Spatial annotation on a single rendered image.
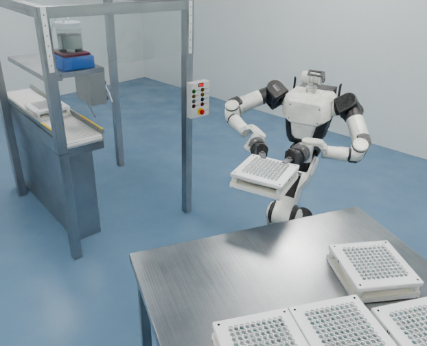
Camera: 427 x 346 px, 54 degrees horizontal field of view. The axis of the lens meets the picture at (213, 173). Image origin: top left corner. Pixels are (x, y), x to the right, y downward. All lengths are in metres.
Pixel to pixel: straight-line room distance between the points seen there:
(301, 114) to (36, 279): 1.97
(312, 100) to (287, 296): 1.18
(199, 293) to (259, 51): 4.64
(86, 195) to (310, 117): 1.68
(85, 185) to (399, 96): 3.46
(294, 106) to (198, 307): 1.32
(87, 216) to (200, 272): 1.76
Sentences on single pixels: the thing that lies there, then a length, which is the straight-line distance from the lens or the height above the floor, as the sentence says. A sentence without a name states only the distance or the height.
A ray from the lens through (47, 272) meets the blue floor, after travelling 3.07.
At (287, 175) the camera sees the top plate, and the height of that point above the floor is 1.04.
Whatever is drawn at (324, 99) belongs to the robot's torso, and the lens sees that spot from 2.35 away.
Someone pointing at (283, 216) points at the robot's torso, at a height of 0.60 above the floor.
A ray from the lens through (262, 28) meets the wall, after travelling 5.77.
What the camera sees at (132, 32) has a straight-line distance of 2.73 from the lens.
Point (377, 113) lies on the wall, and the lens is 5.19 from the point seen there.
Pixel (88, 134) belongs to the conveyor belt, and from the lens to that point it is 2.89.
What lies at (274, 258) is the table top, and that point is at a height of 0.86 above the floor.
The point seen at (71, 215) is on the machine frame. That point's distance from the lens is 2.92.
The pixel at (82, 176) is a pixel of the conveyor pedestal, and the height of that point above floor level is 0.51.
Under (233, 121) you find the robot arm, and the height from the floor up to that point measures 1.09.
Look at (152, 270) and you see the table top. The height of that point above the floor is 0.86.
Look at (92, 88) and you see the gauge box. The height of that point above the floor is 1.16.
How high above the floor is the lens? 1.90
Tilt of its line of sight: 27 degrees down
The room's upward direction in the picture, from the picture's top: 2 degrees clockwise
